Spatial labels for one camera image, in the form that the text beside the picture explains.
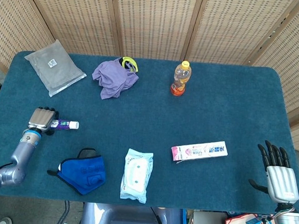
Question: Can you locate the woven folding screen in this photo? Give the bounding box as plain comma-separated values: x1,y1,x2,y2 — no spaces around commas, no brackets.
0,0,299,154

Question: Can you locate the blue cloth with black trim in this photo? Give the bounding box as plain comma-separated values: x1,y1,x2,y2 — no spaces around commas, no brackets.
45,145,109,197

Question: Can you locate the grey cloth in clear bag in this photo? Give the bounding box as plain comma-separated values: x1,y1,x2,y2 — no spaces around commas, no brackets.
22,37,90,100

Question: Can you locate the purple toothpaste tube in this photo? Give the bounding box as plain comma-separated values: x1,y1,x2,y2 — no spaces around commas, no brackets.
50,119,80,131

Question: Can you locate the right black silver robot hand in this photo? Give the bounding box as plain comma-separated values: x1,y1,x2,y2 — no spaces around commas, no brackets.
247,139,299,205

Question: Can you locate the grey robot torso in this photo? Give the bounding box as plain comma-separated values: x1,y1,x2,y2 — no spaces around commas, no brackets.
79,201,184,224

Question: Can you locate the light blue wet wipes pack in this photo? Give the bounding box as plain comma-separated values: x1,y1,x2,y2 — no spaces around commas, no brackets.
119,148,155,204

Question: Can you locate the crumpled purple cloth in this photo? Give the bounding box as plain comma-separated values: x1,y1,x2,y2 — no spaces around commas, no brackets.
90,56,140,102

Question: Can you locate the orange drink bottle yellow cap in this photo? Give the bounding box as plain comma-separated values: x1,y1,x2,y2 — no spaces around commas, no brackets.
169,59,194,98

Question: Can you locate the white pink toothpaste box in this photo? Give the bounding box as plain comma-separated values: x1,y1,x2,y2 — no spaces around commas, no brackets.
169,137,229,167

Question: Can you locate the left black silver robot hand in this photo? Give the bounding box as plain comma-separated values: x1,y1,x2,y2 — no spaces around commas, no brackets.
26,105,60,137

